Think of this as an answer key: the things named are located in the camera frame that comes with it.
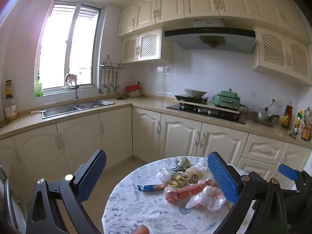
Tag person's left hand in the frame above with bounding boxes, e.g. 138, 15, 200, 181
132, 225, 150, 234

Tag cluster of condiment bottles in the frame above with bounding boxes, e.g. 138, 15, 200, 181
292, 107, 312, 142

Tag grey range hood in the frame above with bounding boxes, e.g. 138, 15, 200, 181
164, 19, 256, 54

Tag cream upper wall cabinets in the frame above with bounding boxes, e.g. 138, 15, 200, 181
117, 0, 312, 38

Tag black glass gas stove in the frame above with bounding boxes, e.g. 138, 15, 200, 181
166, 104, 246, 125

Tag yellow green wrapper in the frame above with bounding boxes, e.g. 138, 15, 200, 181
168, 172, 189, 188

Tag stainless steel double sink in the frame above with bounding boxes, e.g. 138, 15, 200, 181
41, 99, 116, 119

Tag white translucent plastic cup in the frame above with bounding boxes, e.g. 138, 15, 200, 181
156, 167, 175, 182

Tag red sausage wrapper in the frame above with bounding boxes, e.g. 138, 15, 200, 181
164, 179, 215, 204

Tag green yellow carton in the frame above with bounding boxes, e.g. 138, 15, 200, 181
171, 157, 191, 172

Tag clear plastic bag red print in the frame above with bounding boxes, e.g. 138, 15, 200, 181
185, 185, 227, 212

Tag cream lattice door cabinet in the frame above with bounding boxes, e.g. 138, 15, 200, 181
252, 26, 312, 86
121, 27, 175, 64

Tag metal wall utensil rack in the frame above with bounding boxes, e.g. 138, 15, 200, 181
99, 55, 127, 70

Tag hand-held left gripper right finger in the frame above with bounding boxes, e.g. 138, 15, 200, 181
207, 152, 289, 234

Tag metal sink faucet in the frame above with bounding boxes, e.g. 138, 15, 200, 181
64, 74, 81, 106

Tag steel pot black handle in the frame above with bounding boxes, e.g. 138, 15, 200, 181
252, 107, 280, 127

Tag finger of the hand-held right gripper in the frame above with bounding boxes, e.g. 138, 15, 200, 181
278, 164, 305, 181

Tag cream lower kitchen cabinets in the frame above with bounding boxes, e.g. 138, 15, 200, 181
0, 104, 312, 200

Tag blue orange snack bar wrapper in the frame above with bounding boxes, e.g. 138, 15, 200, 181
137, 183, 166, 192

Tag grey curved frame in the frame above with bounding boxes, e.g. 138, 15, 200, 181
0, 163, 27, 234

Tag clear bread bag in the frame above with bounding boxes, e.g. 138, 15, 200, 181
185, 164, 212, 184

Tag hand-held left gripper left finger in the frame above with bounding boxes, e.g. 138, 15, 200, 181
26, 149, 108, 234

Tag green dish soap bottle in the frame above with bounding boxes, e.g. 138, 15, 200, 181
34, 74, 44, 97

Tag yellow label bottle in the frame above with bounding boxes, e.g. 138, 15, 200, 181
5, 79, 13, 99

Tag steel wok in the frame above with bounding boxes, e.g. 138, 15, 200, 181
184, 88, 207, 97

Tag beige kitchen countertop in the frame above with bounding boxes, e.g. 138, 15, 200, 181
0, 94, 312, 148

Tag dark soy sauce bottle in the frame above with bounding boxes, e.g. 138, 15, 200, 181
281, 101, 293, 129

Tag clear cooking oil bottle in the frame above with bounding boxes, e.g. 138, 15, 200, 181
4, 97, 18, 122

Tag sliding window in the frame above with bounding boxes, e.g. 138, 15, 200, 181
34, 0, 103, 97

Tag row of hanging kitchen utensils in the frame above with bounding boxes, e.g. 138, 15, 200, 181
99, 69, 122, 95

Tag green electric cooker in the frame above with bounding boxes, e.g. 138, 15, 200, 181
213, 88, 242, 108

